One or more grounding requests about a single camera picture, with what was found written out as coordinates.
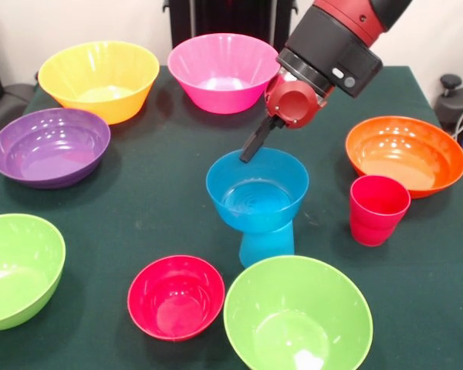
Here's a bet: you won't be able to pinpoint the large pink plastic bowl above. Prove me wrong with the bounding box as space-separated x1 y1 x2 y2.
167 32 282 115

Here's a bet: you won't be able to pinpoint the red plastic cup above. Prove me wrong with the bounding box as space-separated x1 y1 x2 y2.
349 173 412 247

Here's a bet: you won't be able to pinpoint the blue plastic cup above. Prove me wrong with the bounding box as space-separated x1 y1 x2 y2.
238 219 296 269

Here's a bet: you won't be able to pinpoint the dark green table cloth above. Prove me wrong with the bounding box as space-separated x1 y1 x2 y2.
0 64 463 370

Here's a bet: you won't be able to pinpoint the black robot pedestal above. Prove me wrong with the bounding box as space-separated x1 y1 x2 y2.
168 0 313 65

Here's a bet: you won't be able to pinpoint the small red plastic bowl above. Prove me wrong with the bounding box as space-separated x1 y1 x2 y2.
127 254 225 342

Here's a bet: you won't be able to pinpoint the shallow orange plastic bowl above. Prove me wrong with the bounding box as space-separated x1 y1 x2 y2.
345 116 463 200

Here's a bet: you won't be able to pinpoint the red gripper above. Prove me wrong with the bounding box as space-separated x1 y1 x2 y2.
239 72 327 163

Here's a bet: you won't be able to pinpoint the large yellow-orange plastic bowl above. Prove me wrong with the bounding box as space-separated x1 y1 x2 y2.
37 40 161 126

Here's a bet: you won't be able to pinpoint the light green plastic bowl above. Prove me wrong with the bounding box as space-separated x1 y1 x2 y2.
223 254 374 370
0 214 66 332

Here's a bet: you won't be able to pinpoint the black floor stand base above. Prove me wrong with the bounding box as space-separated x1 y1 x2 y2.
434 74 463 134

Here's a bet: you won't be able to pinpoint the shallow purple plastic bowl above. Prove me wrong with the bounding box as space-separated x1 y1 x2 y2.
0 107 112 190

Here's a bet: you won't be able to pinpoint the small blue plastic bowl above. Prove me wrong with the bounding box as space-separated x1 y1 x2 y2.
205 147 310 234

